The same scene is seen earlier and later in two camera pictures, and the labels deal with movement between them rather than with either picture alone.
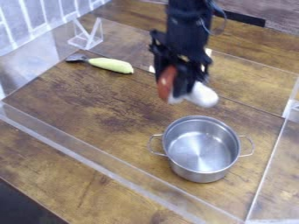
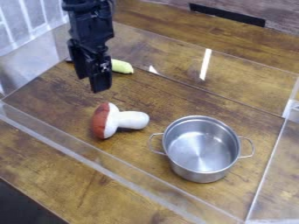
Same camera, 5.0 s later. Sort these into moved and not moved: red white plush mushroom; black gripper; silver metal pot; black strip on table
Moved: black gripper; red white plush mushroom
Not moved: black strip on table; silver metal pot
